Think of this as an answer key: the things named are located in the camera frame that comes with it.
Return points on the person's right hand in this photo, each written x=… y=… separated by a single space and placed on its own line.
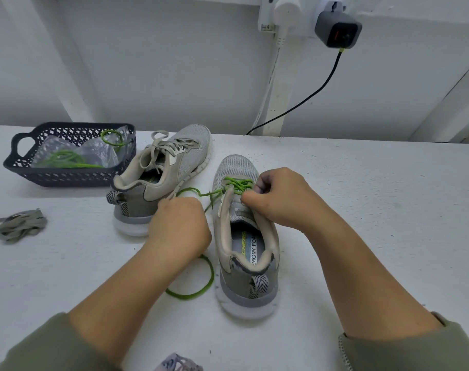
x=285 y=198

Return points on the person's left hand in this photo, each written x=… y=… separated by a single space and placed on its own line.
x=180 y=228

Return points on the gray sneaker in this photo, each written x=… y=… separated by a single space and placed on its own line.
x=153 y=193
x=246 y=289

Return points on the green shoelace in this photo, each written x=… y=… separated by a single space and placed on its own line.
x=236 y=184
x=64 y=159

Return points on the beige shoelace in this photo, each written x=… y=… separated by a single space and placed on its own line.
x=18 y=225
x=169 y=147

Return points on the clear plastic bag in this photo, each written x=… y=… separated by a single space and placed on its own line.
x=95 y=150

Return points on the person's left forearm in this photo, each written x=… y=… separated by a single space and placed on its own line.
x=103 y=320

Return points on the person's right forearm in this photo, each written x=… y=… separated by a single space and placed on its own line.
x=389 y=305

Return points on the gray patterned garment piece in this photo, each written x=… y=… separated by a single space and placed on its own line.
x=179 y=362

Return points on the dark plastic lattice basket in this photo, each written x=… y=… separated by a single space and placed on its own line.
x=22 y=172

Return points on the gray charger adapter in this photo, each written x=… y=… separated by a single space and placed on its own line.
x=338 y=31

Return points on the white plug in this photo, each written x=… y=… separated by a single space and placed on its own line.
x=287 y=10

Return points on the white wall socket plate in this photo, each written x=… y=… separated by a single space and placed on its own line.
x=300 y=7

